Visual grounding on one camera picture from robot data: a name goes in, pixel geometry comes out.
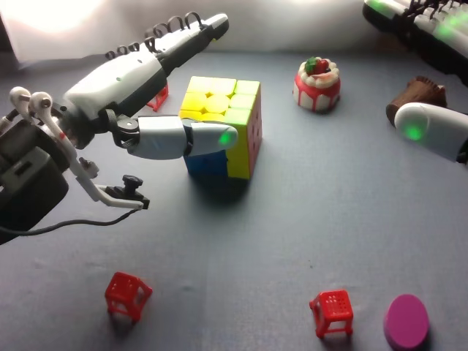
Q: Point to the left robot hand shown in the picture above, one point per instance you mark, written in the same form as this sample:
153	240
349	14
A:
117	84

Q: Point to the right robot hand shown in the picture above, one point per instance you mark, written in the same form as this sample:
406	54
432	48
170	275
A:
428	128

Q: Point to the colourful puzzle cube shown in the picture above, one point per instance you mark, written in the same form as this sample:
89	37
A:
239	161

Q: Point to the brown toy log cake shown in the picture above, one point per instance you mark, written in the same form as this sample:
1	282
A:
420	93

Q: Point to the red toy stool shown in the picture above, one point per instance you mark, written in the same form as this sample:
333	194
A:
332	303
161	98
122	289

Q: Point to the toy strawberry cake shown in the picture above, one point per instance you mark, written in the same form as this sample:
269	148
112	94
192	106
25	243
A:
316	91

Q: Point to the magenta round disc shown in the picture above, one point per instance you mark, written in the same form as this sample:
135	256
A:
406	320

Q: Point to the grey table cloth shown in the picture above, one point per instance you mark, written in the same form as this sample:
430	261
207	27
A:
256	237

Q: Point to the wrist camera on white bracket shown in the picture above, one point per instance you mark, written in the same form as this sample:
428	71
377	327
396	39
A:
120	192

